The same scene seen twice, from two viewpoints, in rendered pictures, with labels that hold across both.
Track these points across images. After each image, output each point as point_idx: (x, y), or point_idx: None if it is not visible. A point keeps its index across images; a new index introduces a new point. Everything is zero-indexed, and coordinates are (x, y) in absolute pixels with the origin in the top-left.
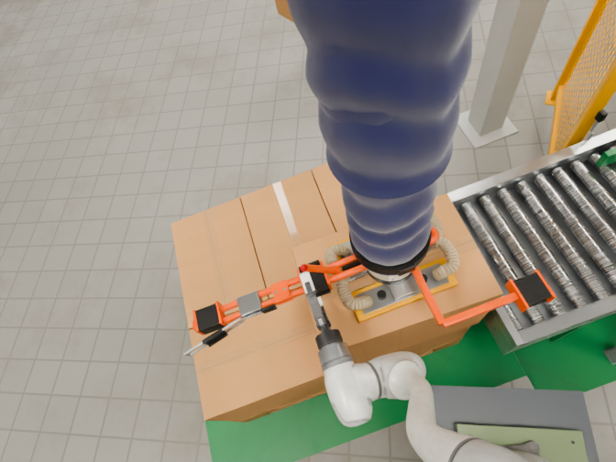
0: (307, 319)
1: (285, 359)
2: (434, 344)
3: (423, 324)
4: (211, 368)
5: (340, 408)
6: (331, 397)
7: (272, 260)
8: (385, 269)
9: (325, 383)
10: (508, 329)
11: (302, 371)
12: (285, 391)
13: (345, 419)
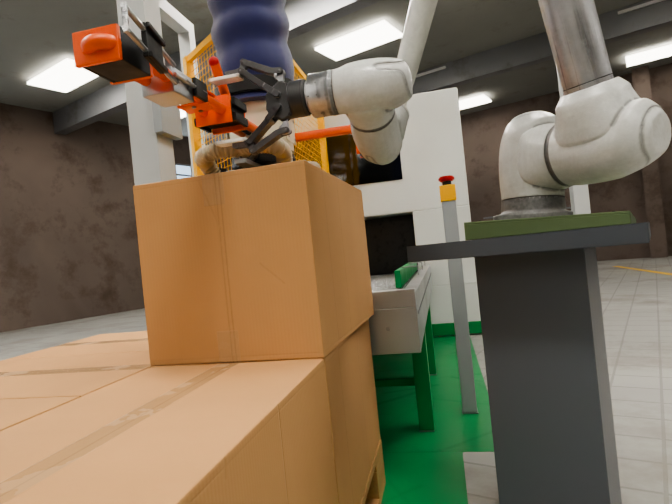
0: (198, 371)
1: (228, 389)
2: (369, 414)
3: (345, 203)
4: (21, 485)
5: (383, 58)
6: (365, 63)
7: (31, 387)
8: (284, 78)
9: (346, 70)
10: (395, 290)
11: (279, 378)
12: (288, 421)
13: (397, 59)
